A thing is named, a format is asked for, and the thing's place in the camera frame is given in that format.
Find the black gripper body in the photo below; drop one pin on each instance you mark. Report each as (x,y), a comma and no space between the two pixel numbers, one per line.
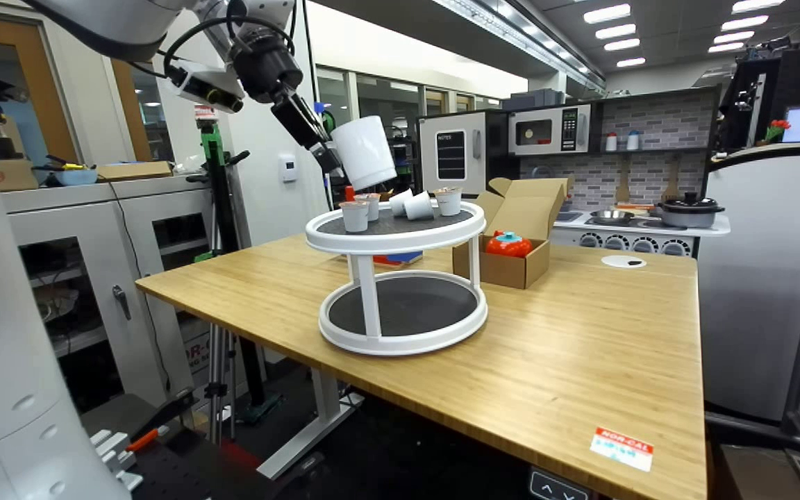
(295,119)

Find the white ceramic mug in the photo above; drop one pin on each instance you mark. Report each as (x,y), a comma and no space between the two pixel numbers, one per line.
(365,155)

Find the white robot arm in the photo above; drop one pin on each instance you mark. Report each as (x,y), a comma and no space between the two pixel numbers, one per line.
(11,323)

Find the white two-tier round stand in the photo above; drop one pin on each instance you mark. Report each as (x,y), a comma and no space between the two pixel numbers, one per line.
(400,345)

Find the red wooden peg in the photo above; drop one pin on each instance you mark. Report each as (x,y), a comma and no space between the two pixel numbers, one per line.
(347,194)

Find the white paper cup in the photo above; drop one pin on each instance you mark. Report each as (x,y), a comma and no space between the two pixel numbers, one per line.
(420,208)
(399,199)

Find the white plastic pod cup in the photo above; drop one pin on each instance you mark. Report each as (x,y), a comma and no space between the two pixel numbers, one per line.
(449,202)

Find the green black tripod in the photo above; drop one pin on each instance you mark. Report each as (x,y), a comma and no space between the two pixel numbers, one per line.
(226,233)

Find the red plastic object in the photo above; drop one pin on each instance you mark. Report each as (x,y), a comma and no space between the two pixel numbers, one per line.
(510,246)

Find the open cardboard box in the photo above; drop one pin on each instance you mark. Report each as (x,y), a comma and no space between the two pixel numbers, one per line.
(521,219)

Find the white toy kitchen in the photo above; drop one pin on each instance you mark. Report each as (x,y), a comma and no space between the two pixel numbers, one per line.
(547,130)

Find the white storage cabinet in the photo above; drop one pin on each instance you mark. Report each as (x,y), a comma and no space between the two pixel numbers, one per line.
(140,280)

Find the white table leg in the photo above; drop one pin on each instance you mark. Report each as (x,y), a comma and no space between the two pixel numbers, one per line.
(313,435)

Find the grey toy pan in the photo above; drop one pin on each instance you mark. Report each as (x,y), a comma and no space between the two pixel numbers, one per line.
(608,219)

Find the rectangular ceiling light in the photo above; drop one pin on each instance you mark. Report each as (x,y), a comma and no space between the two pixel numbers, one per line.
(614,31)
(756,8)
(745,21)
(606,12)

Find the black toy pot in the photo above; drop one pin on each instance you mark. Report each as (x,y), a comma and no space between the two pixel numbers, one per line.
(690,213)

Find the black table control panel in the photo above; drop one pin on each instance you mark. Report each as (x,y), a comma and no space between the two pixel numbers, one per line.
(557,487)

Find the red white warning sticker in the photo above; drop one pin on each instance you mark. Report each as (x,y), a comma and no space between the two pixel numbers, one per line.
(622,448)

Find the grey rounded partition panel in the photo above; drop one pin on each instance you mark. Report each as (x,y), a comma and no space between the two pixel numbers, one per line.
(763,280)

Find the white wall box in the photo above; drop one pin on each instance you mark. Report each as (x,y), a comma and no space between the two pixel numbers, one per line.
(290,169)

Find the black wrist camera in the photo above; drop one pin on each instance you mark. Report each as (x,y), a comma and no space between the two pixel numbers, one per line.
(207,87)

